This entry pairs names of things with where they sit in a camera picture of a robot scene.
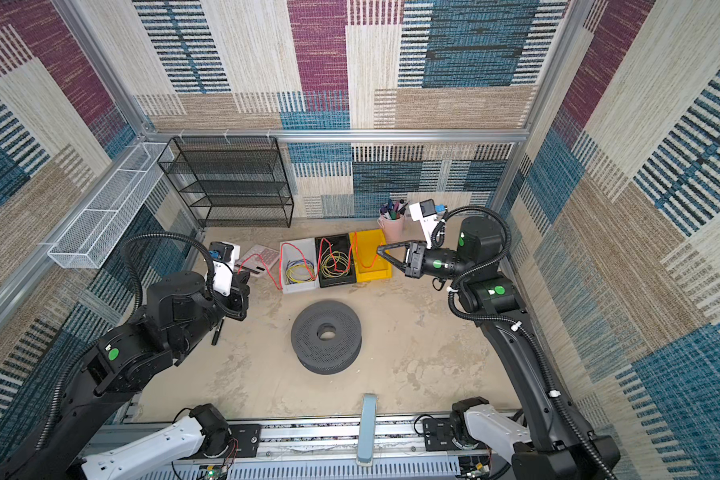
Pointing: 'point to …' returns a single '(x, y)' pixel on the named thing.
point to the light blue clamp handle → (368, 421)
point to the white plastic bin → (307, 247)
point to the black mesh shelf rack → (231, 181)
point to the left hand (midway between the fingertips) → (248, 270)
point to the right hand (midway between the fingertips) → (378, 257)
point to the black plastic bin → (342, 244)
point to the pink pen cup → (392, 220)
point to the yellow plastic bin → (380, 269)
